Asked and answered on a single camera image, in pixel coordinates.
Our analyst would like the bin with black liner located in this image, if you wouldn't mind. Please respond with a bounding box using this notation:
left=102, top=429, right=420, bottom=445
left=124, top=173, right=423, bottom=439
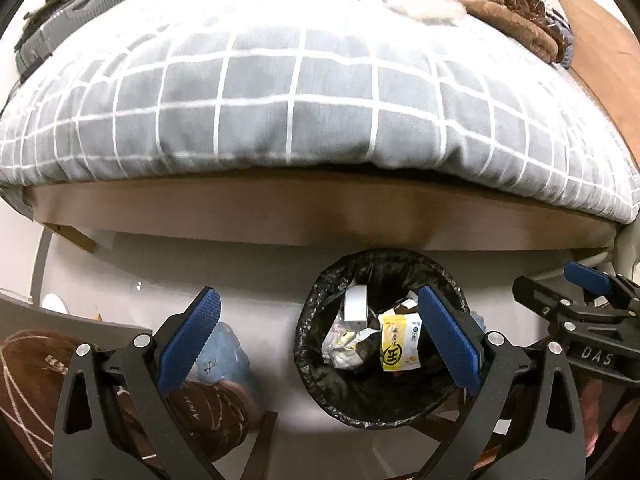
left=294, top=249, right=487, bottom=431

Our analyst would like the grey suitcase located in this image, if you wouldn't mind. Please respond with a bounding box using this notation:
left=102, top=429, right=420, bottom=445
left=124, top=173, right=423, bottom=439
left=15, top=0, right=123, bottom=78

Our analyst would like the white earphone box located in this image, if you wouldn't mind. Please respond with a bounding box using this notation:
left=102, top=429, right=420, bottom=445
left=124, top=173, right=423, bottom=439
left=344, top=285, right=368, bottom=323

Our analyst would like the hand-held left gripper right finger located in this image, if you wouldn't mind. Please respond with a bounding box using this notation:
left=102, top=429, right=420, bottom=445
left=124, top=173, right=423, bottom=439
left=417, top=283, right=587, bottom=480

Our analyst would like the yellow snack packet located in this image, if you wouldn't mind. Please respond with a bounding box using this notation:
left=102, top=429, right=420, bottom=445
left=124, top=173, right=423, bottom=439
left=378, top=310, right=422, bottom=372

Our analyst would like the person's left foot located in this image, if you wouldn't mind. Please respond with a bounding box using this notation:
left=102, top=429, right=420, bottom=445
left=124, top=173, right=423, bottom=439
left=215, top=379, right=266, bottom=433

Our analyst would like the dark brown patterned cloth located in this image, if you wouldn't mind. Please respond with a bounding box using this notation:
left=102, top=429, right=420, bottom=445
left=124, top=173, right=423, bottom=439
left=505, top=0, right=572, bottom=58

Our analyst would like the brown fleece blanket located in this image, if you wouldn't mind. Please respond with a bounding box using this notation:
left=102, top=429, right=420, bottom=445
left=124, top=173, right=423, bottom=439
left=412, top=0, right=558, bottom=63

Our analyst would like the grey panel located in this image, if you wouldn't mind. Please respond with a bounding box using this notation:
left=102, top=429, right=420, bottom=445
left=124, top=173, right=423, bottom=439
left=0, top=287, right=153, bottom=342

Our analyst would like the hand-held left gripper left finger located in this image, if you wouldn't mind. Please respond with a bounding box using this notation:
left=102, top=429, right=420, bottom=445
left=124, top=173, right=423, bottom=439
left=54, top=286, right=222, bottom=480

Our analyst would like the person's right hand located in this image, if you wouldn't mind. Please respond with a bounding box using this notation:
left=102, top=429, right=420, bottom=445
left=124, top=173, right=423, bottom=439
left=580, top=377, right=640, bottom=456

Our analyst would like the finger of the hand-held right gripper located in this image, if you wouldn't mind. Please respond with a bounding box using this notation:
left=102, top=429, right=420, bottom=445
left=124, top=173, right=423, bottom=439
left=512, top=276, right=608, bottom=322
left=564, top=261, right=640, bottom=311

